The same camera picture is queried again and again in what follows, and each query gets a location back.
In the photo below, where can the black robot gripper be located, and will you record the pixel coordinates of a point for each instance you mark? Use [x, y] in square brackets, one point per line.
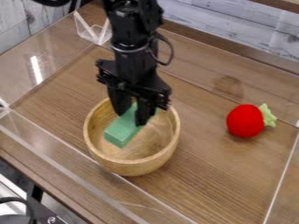
[131, 77]

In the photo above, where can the green foam stick block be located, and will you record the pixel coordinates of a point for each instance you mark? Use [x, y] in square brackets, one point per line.
[122, 130]

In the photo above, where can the brown wooden bowl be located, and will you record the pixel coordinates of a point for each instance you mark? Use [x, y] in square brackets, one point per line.
[130, 150]

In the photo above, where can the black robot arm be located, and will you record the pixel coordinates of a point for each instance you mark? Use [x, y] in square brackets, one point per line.
[135, 20]

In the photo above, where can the red plush strawberry toy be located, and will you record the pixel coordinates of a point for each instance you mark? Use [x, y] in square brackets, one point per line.
[248, 119]

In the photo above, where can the clear acrylic corner bracket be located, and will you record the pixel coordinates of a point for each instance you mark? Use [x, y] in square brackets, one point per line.
[94, 33]

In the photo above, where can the black table frame leg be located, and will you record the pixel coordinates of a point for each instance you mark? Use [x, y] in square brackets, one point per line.
[22, 210]

